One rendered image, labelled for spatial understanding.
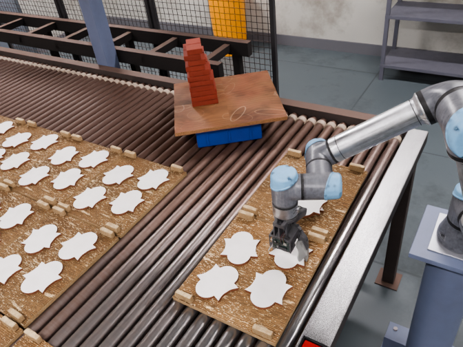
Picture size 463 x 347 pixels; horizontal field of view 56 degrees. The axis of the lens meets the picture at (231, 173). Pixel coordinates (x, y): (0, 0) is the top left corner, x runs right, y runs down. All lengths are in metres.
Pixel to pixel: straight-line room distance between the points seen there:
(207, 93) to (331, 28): 3.32
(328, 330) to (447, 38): 4.01
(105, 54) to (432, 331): 2.36
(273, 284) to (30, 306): 0.76
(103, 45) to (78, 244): 1.63
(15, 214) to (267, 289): 1.06
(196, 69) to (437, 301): 1.36
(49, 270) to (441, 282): 1.35
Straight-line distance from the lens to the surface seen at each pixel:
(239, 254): 1.45
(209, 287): 1.38
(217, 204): 1.69
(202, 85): 2.07
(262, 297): 1.34
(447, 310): 1.84
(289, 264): 1.41
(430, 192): 3.24
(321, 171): 1.22
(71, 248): 1.65
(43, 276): 1.61
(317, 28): 5.31
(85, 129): 2.40
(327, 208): 1.62
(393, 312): 2.52
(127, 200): 1.77
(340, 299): 1.38
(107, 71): 2.95
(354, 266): 1.46
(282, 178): 1.17
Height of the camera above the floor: 2.02
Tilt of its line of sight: 37 degrees down
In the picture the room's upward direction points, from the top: 8 degrees counter-clockwise
